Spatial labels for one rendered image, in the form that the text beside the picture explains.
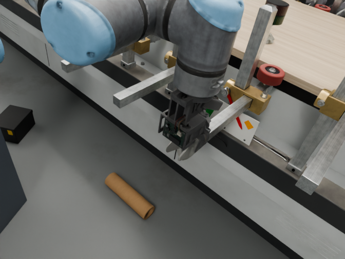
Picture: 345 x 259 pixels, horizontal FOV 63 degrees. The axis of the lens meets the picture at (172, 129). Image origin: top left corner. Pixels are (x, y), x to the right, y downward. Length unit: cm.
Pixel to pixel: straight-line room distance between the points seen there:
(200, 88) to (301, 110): 64
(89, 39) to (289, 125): 87
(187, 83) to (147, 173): 124
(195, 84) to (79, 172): 130
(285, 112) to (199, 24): 72
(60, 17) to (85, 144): 149
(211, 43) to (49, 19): 23
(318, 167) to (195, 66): 29
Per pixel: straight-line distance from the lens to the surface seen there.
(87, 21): 38
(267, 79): 92
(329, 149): 63
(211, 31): 45
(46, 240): 151
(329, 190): 95
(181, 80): 50
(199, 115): 57
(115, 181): 155
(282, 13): 83
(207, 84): 49
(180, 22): 46
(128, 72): 118
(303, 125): 111
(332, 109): 79
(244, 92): 87
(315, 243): 144
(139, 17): 45
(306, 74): 101
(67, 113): 209
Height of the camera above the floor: 131
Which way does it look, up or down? 42 degrees down
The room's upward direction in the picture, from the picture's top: 10 degrees clockwise
